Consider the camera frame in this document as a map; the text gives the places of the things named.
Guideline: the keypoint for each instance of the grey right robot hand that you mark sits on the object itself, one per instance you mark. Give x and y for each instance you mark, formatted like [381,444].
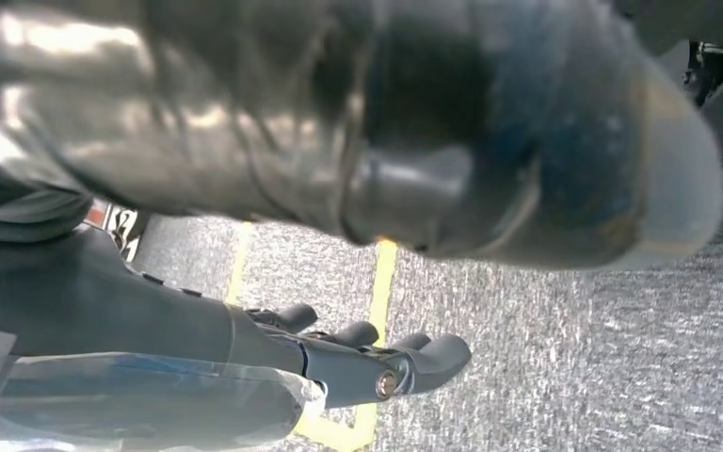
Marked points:
[118,324]

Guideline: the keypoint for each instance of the white label black print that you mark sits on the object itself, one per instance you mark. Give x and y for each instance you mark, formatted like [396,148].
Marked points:
[121,227]

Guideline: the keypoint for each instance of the black robot foot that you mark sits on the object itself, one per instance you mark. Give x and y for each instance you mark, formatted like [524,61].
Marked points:
[707,68]

